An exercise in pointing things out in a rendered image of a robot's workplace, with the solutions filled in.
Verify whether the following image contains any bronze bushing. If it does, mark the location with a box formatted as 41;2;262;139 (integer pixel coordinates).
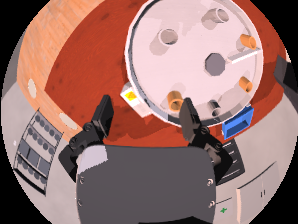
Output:
240;34;256;50
239;76;253;93
167;91;183;112

